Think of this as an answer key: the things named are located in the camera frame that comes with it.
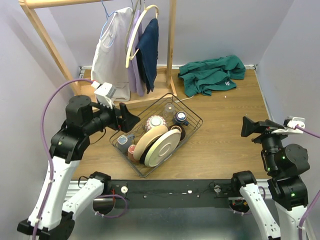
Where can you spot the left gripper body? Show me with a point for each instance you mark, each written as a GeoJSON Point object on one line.
{"type": "Point", "coordinates": [120, 120]}

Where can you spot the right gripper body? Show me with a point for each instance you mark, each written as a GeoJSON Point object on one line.
{"type": "Point", "coordinates": [271, 142]}

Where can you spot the beige bird plate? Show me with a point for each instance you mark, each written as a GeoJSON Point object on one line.
{"type": "Point", "coordinates": [147, 139]}

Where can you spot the pink ceramic mug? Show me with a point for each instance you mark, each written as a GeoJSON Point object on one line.
{"type": "Point", "coordinates": [130, 153]}

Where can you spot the dark red rimmed plate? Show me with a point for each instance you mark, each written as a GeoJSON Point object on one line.
{"type": "Point", "coordinates": [142, 159]}

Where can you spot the cream round plate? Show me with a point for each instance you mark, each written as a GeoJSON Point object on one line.
{"type": "Point", "coordinates": [162, 148]}

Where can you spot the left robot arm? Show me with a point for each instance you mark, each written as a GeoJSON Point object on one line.
{"type": "Point", "coordinates": [53, 217]}

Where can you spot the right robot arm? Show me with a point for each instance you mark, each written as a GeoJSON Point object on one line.
{"type": "Point", "coordinates": [284, 165]}

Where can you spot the grey blue mug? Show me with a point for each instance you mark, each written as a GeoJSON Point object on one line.
{"type": "Point", "coordinates": [124, 142]}

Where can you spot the red white patterned bowl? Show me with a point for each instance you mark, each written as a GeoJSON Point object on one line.
{"type": "Point", "coordinates": [154, 121]}

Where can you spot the clear glass cup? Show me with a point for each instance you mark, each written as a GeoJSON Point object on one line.
{"type": "Point", "coordinates": [168, 111]}

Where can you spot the lavender garment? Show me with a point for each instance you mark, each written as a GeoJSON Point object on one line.
{"type": "Point", "coordinates": [136, 85]}

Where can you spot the dark blue teacup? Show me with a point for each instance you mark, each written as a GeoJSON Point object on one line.
{"type": "Point", "coordinates": [180, 118]}

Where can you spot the white tank top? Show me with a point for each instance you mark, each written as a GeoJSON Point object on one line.
{"type": "Point", "coordinates": [109, 61]}

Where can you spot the dark brown bowl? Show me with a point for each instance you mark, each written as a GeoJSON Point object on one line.
{"type": "Point", "coordinates": [181, 130]}

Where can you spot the wooden hanger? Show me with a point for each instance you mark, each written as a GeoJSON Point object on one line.
{"type": "Point", "coordinates": [130, 54]}

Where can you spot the green crumpled garment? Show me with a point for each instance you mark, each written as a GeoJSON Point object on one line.
{"type": "Point", "coordinates": [212, 75]}

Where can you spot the navy blue garment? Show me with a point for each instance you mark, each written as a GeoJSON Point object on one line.
{"type": "Point", "coordinates": [147, 55]}

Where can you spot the black base bar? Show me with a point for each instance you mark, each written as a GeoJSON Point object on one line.
{"type": "Point", "coordinates": [181, 193]}

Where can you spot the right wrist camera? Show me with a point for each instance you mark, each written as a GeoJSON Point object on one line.
{"type": "Point", "coordinates": [291, 125]}

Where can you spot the black wire dish rack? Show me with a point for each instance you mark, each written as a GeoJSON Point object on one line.
{"type": "Point", "coordinates": [156, 108]}

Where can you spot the blue wire hanger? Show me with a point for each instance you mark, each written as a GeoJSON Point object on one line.
{"type": "Point", "coordinates": [107, 15]}

